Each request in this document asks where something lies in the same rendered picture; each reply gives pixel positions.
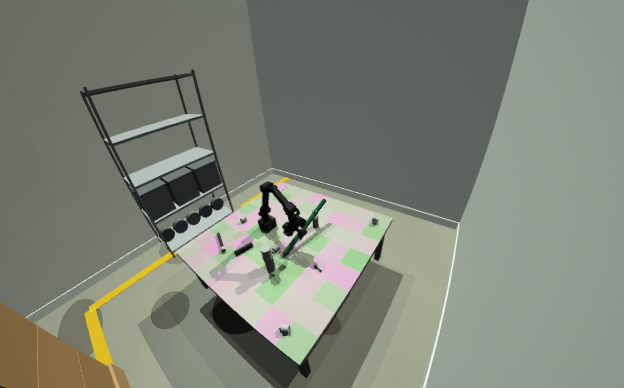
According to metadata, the grey post with cap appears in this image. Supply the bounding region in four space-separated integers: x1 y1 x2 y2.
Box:
260 244 275 272

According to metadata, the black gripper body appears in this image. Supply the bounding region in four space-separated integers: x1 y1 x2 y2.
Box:
282 222 307 238

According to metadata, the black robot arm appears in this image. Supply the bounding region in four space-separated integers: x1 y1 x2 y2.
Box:
258 181 306 237

